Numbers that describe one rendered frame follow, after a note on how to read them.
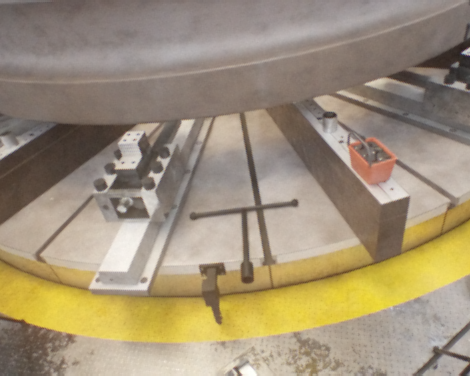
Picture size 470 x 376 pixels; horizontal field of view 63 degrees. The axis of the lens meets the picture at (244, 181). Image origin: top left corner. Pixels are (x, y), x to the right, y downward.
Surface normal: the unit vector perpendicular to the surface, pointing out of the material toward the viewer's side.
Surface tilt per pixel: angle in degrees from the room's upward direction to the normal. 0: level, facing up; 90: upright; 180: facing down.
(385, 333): 0
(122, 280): 90
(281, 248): 0
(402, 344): 0
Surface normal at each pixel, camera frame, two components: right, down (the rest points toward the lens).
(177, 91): -0.03, 0.62
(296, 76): 0.20, 0.58
